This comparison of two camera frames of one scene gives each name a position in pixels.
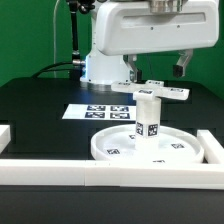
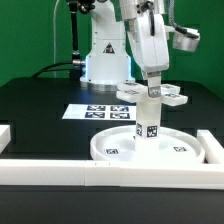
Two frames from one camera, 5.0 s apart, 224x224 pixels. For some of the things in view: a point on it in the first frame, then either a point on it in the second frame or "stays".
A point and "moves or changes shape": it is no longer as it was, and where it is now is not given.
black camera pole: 82,6 stays
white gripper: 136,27 -> 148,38
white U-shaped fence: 208,175 stays
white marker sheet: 121,112 stays
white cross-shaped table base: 151,89 moves or changes shape
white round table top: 175,147 stays
